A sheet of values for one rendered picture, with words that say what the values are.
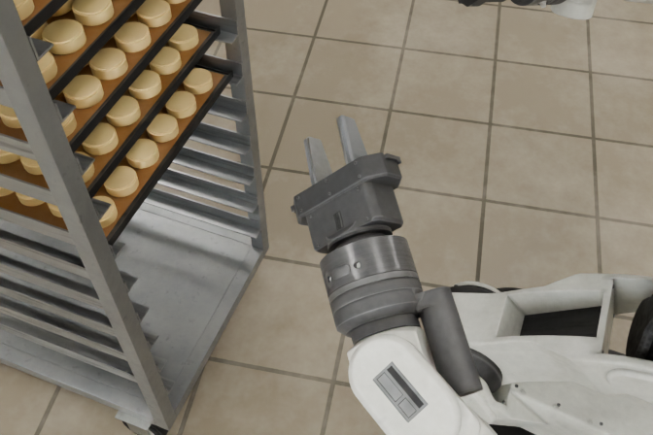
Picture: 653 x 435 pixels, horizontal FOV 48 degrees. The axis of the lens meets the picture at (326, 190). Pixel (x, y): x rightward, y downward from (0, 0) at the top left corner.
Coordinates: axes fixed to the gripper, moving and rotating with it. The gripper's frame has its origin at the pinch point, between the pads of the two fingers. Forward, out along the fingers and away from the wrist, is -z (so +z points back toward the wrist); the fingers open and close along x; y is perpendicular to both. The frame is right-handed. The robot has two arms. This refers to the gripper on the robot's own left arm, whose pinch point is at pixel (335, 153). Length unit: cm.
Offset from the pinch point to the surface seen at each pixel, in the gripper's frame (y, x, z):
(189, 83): -19, -38, -37
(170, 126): -13.6, -38.7, -28.0
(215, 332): -49, -76, -6
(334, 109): -107, -69, -74
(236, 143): -38, -48, -35
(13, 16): 25.4, -14.5, -17.7
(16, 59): 23.7, -17.7, -15.2
